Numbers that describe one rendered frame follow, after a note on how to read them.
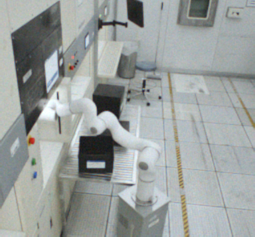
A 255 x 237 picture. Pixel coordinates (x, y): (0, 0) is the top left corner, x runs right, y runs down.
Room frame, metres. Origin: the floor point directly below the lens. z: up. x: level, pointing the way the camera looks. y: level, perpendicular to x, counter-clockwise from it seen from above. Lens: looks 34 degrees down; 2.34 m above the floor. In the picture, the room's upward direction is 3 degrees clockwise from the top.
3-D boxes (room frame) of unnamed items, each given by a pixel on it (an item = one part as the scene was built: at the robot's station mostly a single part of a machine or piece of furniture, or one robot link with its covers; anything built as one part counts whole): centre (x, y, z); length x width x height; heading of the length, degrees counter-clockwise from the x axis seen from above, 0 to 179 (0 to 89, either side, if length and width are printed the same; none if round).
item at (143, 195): (1.65, -0.26, 0.85); 0.19 x 0.19 x 0.18
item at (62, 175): (2.46, 0.05, 0.38); 1.30 x 0.60 x 0.76; 175
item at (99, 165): (2.03, 0.12, 0.85); 0.28 x 0.28 x 0.17; 3
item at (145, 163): (1.63, -0.24, 1.07); 0.19 x 0.12 x 0.24; 156
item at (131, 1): (3.76, -0.05, 1.57); 0.53 x 0.40 x 0.36; 85
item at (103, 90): (2.91, 0.05, 0.89); 0.29 x 0.29 x 0.25; 81
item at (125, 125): (2.43, -0.02, 0.83); 0.29 x 0.29 x 0.13; 87
